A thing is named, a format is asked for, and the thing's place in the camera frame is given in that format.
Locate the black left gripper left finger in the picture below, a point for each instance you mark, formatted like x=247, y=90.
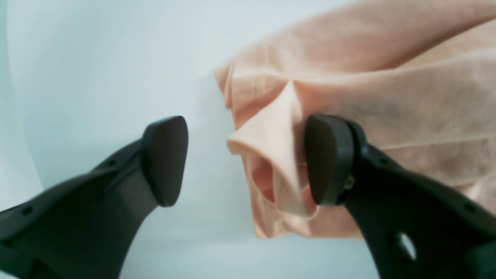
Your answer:
x=83, y=227

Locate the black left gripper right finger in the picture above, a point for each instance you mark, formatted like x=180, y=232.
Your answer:
x=414, y=226

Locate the peach T-shirt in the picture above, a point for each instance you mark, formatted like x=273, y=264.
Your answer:
x=417, y=75

